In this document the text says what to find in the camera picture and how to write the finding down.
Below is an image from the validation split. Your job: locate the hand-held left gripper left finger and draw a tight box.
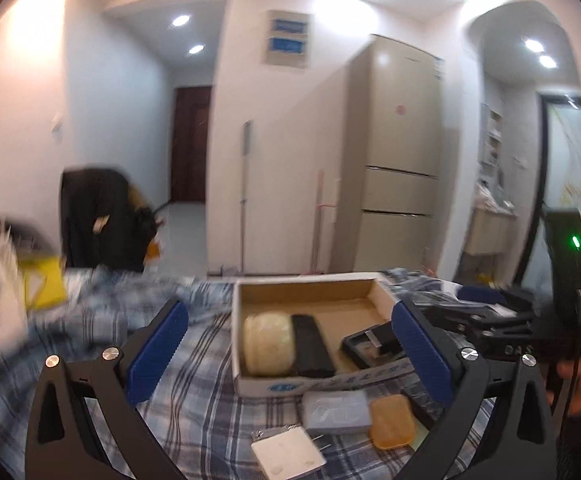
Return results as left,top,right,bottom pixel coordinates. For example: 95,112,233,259
23,299,191,480

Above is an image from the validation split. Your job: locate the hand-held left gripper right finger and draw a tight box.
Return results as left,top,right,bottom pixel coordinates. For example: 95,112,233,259
391,300,559,480

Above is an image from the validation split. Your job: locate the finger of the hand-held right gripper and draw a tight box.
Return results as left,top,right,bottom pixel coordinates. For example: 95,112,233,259
422,306,537,342
457,285,542,315

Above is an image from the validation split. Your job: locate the black box with white print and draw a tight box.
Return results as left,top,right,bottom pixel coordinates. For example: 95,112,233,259
401,382,444,431

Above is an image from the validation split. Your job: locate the black square tray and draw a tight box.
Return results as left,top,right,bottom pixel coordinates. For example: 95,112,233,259
341,321,411,372

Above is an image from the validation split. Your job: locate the orange plastic soap box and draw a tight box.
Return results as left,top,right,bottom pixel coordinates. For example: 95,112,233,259
369,394,417,451

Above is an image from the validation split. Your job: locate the shallow cardboard box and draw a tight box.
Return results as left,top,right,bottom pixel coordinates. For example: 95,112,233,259
231,272,424,398

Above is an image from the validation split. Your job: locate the small silver box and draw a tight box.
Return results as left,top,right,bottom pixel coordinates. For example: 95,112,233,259
301,389,372,436

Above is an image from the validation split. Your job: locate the black remote control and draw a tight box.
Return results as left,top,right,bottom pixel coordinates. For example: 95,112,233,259
290,313,336,380

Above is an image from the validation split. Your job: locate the cream tape roll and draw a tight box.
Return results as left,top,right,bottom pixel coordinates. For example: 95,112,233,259
242,311,296,377

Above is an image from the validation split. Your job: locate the white square charger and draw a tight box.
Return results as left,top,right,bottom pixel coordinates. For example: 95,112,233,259
249,427,327,480

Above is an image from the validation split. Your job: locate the blue plaid shirt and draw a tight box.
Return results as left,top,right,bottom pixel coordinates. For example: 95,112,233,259
0,266,536,480

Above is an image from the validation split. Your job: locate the beige vanity cabinet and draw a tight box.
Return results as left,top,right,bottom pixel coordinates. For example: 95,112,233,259
465,207,519,256

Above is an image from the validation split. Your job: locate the pink towel pile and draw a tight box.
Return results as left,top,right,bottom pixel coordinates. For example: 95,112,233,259
475,180,516,211

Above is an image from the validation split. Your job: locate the yellow box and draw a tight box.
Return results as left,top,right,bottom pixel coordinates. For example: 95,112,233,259
18,255,67,309

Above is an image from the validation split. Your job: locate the black jacket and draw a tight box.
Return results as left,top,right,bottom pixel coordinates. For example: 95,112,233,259
60,166,158,273

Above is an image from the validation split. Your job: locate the beige refrigerator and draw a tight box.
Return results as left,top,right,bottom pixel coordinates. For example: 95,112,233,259
331,34,445,275

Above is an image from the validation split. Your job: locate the dark brown door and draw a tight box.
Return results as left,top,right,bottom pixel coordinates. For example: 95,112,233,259
170,86,212,204

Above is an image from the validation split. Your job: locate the black cable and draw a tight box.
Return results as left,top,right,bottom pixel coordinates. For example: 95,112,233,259
555,287,581,480

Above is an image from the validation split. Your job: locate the wall niche shelf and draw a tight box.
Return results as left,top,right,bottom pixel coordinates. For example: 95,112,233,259
481,102,504,168

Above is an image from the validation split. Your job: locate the wall electrical panel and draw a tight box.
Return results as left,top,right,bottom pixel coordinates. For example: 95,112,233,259
262,9,311,68

